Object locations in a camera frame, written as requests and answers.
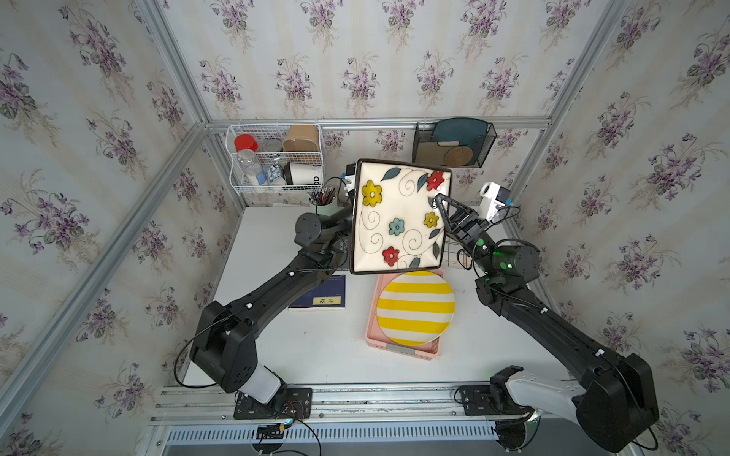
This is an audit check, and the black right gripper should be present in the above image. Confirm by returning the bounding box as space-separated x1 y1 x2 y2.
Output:
440 198 502 281

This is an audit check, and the square floral plate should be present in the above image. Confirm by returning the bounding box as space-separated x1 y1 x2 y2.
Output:
349 160 452 275

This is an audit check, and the white plaid round plate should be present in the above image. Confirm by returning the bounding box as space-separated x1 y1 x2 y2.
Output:
442 239 465 269

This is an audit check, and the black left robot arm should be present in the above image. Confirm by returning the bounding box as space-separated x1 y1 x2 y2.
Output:
189 204 353 410

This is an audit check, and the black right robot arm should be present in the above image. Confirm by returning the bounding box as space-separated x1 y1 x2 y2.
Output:
430 195 659 453

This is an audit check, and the teal plate in holder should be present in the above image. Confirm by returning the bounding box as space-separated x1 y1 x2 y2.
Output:
432 117 490 166

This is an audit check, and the yellow striped round plate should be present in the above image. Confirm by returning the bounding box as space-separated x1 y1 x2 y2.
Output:
376 272 456 347

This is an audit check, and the mint green pencil cup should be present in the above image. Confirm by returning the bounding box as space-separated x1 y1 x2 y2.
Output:
309 186 340 216

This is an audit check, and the round cork coaster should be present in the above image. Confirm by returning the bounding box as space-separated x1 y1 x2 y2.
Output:
444 146 473 167

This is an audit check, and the white cylindrical mug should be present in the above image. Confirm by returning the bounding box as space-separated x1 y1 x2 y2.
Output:
283 163 323 186

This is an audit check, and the navy blue book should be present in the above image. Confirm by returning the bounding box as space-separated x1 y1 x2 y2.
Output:
288 275 346 310

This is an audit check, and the clear plastic bottle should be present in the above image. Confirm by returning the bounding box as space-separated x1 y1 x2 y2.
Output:
237 149 268 187

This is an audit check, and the pink perforated plastic tray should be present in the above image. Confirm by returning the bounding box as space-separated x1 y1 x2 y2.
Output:
365 270 446 360

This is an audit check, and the red lidded jar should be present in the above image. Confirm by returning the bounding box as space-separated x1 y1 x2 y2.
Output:
234 134 259 152

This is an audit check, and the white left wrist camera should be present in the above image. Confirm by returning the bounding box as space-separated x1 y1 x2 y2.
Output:
341 163 357 192

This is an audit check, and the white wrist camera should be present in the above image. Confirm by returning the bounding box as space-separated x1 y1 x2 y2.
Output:
341 163 357 192
478 182 513 223

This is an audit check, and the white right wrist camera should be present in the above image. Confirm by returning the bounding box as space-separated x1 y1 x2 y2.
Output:
478 182 513 223

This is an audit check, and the black mesh wall holder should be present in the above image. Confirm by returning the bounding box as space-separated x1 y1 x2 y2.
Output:
412 121 497 169

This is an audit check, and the white wire wall basket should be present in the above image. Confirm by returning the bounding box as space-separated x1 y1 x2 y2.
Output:
224 123 325 195

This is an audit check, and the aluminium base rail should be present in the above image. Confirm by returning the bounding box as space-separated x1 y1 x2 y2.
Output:
137 382 554 455

